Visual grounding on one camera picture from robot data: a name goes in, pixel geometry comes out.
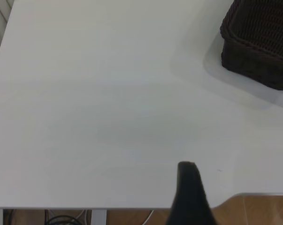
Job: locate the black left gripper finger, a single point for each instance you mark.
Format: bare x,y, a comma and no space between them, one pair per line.
190,199

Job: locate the black wicker basket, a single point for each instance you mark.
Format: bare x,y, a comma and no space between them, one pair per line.
258,39

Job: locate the white table leg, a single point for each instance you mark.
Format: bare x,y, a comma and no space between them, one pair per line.
99,218

